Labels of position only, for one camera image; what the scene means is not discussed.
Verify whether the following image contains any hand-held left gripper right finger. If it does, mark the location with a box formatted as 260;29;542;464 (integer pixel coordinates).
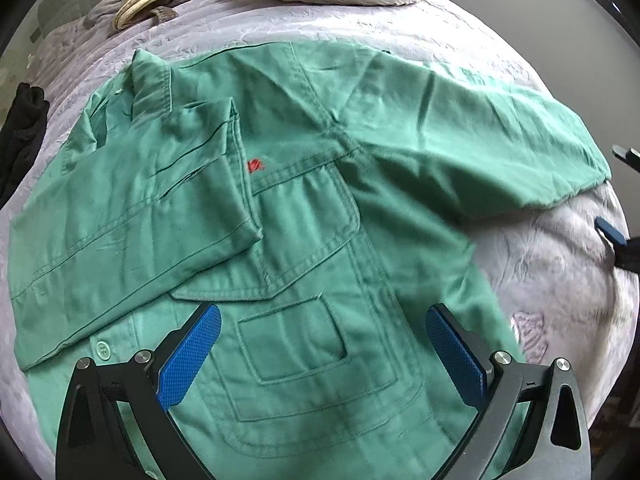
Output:
424;303;593;480

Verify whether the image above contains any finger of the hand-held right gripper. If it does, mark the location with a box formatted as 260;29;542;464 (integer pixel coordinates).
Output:
594;216;640;273
612;144;640;168

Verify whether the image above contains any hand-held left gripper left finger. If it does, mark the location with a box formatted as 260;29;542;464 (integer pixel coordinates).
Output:
55;304;223;480

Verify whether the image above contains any green shirt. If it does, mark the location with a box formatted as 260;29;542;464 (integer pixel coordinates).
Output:
9;42;613;480

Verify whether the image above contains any grey quilted bedspread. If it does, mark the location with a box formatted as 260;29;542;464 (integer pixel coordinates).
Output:
0;0;631;480

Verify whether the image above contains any black cloth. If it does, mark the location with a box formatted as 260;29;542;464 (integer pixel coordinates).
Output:
0;82;51;211

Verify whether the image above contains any grey cloth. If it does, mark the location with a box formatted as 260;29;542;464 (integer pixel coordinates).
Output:
82;0;178;31

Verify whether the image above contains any grey quilted headboard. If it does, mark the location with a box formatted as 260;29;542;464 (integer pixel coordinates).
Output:
30;0;166;43

